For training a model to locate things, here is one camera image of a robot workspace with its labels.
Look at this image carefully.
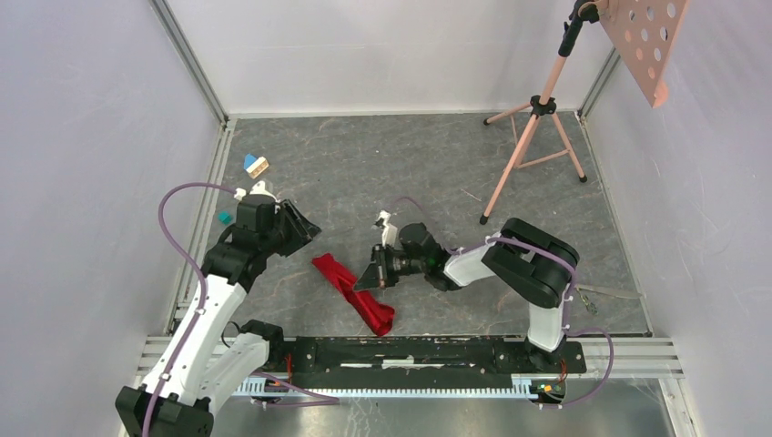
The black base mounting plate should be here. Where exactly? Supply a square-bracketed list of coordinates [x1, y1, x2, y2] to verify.
[258, 336, 587, 390]

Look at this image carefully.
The red cloth napkin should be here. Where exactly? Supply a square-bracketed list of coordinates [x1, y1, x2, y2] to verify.
[311, 253, 395, 337]

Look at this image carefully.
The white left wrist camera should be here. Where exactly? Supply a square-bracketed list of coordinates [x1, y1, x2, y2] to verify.
[233, 180, 279, 206]

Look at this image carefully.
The white slotted cable duct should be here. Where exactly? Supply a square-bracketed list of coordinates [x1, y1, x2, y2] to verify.
[232, 377, 538, 401]

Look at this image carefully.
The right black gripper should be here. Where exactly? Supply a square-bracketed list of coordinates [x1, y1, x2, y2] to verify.
[354, 243, 428, 290]

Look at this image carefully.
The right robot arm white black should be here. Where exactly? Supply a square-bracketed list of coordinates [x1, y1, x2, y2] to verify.
[353, 212, 580, 371]

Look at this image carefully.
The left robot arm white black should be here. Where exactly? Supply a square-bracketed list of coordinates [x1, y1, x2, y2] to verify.
[115, 194, 320, 436]

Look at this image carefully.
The pink tripod stand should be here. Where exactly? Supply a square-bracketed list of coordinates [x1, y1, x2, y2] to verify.
[479, 0, 609, 225]

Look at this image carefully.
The pink perforated board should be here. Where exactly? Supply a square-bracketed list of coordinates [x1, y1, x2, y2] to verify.
[600, 0, 690, 108]

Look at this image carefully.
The blue white toy block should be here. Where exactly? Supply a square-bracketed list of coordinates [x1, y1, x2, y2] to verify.
[243, 154, 269, 179]

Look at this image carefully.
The iridescent spoon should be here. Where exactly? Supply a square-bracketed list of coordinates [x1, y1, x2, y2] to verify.
[576, 289, 598, 316]

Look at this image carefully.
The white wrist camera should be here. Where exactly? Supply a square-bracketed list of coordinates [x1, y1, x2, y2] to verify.
[233, 180, 279, 206]
[373, 209, 399, 247]

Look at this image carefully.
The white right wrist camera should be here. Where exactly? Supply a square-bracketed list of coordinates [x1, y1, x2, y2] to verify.
[373, 209, 399, 247]

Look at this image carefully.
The teal toy cube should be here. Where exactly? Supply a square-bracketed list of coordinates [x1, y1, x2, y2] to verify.
[218, 211, 233, 225]

